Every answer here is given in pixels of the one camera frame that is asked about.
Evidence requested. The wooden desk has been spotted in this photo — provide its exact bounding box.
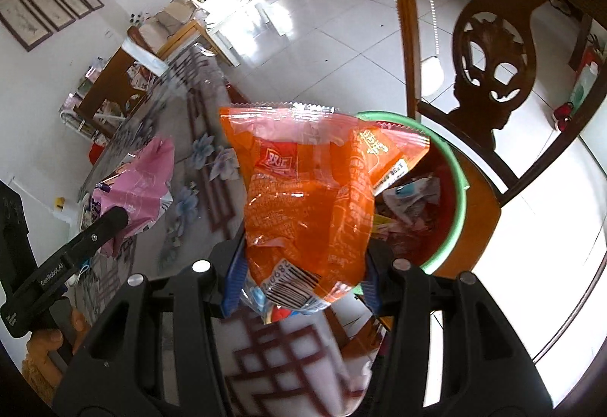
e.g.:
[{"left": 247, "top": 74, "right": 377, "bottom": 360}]
[{"left": 77, "top": 19, "right": 241, "bottom": 129}]

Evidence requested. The red bin with green rim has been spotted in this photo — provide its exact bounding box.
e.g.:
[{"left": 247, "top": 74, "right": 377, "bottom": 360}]
[{"left": 355, "top": 111, "right": 468, "bottom": 276}]

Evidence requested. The white metal rack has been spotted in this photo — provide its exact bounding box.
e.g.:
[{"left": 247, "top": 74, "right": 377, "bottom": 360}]
[{"left": 59, "top": 106, "right": 96, "bottom": 139}]

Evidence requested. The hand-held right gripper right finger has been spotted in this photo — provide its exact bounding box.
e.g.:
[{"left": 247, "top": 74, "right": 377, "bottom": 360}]
[{"left": 360, "top": 239, "right": 555, "bottom": 417}]

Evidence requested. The carved wooden chair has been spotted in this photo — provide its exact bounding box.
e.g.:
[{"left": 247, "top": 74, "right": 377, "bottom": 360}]
[{"left": 393, "top": 0, "right": 607, "bottom": 278}]

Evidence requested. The person's left hand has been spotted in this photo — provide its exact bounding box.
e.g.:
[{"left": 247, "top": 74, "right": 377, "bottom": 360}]
[{"left": 26, "top": 308, "right": 89, "bottom": 376}]

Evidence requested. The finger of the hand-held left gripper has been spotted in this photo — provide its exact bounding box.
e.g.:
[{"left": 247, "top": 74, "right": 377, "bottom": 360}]
[{"left": 89, "top": 207, "right": 130, "bottom": 253}]

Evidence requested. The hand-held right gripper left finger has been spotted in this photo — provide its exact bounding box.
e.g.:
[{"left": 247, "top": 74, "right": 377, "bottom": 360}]
[{"left": 52, "top": 239, "right": 250, "bottom": 417}]

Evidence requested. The orange snack bag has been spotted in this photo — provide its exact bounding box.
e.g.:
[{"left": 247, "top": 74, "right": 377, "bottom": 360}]
[{"left": 219, "top": 101, "right": 431, "bottom": 327}]

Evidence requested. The green and white bottle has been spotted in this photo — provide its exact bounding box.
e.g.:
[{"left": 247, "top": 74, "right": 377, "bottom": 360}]
[{"left": 569, "top": 61, "right": 599, "bottom": 115}]

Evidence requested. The pink plastic bag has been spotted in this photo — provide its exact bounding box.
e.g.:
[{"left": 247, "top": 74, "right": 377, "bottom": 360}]
[{"left": 91, "top": 137, "right": 175, "bottom": 259}]

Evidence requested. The crumpled white paper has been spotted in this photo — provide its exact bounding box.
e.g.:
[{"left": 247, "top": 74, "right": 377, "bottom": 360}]
[{"left": 382, "top": 176, "right": 442, "bottom": 228}]

